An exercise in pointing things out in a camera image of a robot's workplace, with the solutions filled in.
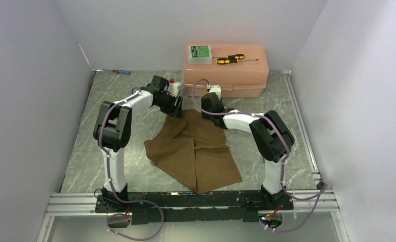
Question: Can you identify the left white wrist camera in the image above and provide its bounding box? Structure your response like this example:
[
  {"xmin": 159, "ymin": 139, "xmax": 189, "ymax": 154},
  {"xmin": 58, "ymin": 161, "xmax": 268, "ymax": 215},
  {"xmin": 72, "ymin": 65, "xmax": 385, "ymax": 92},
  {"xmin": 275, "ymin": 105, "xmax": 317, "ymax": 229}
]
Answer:
[{"xmin": 167, "ymin": 78, "xmax": 184, "ymax": 97}]

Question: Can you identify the blue red screwdriver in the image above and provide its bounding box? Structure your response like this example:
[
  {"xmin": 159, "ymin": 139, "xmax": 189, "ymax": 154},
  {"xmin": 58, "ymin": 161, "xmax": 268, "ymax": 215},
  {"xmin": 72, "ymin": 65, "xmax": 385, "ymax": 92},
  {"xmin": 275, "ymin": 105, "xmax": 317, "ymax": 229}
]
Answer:
[{"xmin": 103, "ymin": 69, "xmax": 131, "ymax": 75}]

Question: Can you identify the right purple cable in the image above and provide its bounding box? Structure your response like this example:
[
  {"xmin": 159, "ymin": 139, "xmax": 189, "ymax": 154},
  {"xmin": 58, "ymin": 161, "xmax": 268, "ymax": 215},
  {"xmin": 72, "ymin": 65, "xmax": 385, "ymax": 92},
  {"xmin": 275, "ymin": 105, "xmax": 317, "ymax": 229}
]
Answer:
[{"xmin": 191, "ymin": 79, "xmax": 329, "ymax": 233}]

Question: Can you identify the aluminium frame rail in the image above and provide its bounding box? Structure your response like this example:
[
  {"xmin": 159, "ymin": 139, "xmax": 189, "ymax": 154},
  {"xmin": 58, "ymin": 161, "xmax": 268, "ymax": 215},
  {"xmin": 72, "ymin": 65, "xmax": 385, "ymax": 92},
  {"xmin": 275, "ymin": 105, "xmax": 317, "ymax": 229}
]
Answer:
[{"xmin": 37, "ymin": 190, "xmax": 350, "ymax": 241}]

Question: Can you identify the yellow black screwdriver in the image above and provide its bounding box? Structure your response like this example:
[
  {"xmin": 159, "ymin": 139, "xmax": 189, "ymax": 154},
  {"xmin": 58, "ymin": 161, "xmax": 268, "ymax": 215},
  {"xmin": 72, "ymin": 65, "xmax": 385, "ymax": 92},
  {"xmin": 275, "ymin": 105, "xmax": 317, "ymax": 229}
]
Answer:
[{"xmin": 213, "ymin": 54, "xmax": 258, "ymax": 65}]

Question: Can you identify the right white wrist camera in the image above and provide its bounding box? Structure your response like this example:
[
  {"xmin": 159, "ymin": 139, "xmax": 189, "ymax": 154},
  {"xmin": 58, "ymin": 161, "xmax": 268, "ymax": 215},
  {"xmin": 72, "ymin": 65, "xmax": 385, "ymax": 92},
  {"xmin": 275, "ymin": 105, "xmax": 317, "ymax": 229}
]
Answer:
[{"xmin": 207, "ymin": 84, "xmax": 221, "ymax": 100}]

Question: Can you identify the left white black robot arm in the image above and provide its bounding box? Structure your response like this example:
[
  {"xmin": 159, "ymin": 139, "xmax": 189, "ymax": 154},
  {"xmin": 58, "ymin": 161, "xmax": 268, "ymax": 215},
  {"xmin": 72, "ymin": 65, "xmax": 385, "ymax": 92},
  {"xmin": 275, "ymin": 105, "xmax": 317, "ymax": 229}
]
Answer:
[{"xmin": 93, "ymin": 76, "xmax": 183, "ymax": 212}]

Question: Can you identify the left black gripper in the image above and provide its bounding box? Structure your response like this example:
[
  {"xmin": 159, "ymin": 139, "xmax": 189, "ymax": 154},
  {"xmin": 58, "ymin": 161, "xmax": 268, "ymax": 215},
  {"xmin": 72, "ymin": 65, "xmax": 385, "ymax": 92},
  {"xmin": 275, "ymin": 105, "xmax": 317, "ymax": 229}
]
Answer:
[{"xmin": 156, "ymin": 92, "xmax": 184, "ymax": 119}]

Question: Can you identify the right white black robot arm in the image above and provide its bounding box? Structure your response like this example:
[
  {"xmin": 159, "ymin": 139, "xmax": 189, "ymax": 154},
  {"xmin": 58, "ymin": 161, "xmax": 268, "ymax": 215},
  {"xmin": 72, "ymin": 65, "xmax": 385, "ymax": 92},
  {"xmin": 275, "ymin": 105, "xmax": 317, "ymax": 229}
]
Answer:
[{"xmin": 201, "ymin": 93, "xmax": 295, "ymax": 209}]

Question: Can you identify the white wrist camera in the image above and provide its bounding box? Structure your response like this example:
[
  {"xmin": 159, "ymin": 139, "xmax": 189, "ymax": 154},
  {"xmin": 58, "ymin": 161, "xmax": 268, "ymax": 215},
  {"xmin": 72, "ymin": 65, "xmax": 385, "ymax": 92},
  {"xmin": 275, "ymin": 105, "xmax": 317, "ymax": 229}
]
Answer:
[
  {"xmin": 207, "ymin": 84, "xmax": 221, "ymax": 100},
  {"xmin": 167, "ymin": 78, "xmax": 184, "ymax": 97}
]

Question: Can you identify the brown cloth napkin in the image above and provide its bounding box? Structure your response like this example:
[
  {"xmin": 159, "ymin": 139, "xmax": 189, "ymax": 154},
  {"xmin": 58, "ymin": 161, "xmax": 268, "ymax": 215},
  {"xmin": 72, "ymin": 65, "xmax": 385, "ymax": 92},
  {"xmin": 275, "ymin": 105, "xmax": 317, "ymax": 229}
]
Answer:
[{"xmin": 144, "ymin": 109, "xmax": 242, "ymax": 194}]

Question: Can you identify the green white small box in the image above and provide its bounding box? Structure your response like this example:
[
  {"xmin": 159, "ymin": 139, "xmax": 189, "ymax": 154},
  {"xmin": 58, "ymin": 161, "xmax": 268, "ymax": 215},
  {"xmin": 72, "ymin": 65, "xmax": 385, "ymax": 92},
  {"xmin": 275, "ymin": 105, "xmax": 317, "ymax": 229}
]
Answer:
[{"xmin": 187, "ymin": 45, "xmax": 212, "ymax": 65}]

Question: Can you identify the pink plastic storage box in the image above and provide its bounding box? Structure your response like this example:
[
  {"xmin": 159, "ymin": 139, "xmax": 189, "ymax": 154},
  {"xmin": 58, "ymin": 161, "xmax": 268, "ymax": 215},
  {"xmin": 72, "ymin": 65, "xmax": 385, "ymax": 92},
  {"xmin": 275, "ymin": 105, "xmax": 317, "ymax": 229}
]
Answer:
[{"xmin": 182, "ymin": 43, "xmax": 269, "ymax": 98}]

